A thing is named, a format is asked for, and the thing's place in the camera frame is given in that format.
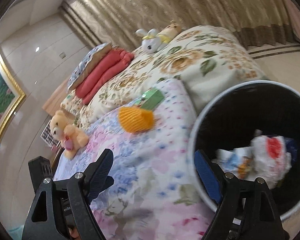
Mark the white blue wrapper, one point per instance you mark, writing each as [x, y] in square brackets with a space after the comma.
[239, 161]

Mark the green milk carton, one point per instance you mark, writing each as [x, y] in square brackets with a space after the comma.
[150, 99]

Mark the white red plastic bag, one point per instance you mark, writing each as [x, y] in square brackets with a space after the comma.
[271, 161]

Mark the white rimmed black trash bin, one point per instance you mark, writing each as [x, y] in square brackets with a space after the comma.
[253, 130]

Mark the beige patterned curtain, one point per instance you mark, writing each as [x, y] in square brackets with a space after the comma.
[253, 22]

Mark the blue patterned pillow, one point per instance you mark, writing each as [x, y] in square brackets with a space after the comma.
[86, 66]

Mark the person's left hand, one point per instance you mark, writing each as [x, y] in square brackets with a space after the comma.
[74, 233]

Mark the beige teddy bear plush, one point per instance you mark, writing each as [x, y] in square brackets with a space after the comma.
[70, 136]

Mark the white rabbit plush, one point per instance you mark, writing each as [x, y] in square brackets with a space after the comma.
[152, 40]

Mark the wooden headboard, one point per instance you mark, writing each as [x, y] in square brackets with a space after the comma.
[53, 103]

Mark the blue starry plastic bag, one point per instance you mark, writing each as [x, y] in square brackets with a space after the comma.
[292, 148]

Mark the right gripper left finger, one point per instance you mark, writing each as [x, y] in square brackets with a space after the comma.
[70, 199]

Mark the cream rose floral duvet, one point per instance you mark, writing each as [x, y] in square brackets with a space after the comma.
[207, 59]

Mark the black white photo frame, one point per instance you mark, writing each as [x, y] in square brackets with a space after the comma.
[48, 138]

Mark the folded red blanket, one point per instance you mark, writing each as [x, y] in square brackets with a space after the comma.
[113, 63]

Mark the tan animal plush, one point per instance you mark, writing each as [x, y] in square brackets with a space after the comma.
[170, 32]

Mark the wall switch plate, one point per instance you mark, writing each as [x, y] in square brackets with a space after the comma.
[62, 55]

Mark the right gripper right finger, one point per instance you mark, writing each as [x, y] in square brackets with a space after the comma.
[245, 209]

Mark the wooden nightstand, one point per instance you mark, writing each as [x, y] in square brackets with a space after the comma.
[56, 159]

